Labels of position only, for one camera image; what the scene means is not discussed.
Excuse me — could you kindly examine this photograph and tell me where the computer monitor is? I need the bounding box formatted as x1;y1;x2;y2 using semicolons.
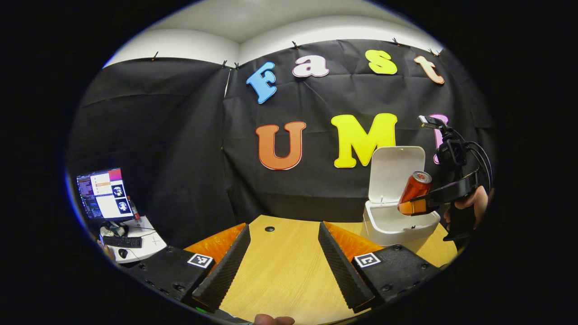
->
75;167;135;222

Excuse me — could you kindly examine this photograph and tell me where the white desktop garbage bin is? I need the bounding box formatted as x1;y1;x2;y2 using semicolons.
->
360;145;441;247

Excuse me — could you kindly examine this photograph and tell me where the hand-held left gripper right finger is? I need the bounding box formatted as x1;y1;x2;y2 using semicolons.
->
317;221;442;314

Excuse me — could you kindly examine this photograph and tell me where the wooden desktop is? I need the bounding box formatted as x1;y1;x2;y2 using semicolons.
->
183;214;459;325

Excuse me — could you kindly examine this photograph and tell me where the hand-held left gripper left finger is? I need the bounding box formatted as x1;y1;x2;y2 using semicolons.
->
131;223;252;313

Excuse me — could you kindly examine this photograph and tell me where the white side table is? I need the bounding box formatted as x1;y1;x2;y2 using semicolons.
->
98;215;168;264

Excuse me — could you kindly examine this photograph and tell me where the black backdrop cloth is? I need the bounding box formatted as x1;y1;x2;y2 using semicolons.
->
68;39;497;249

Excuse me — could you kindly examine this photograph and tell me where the red pop can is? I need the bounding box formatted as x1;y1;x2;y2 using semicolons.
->
397;171;433;215

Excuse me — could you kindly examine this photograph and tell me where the black keyboard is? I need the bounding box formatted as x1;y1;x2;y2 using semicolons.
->
103;235;143;249

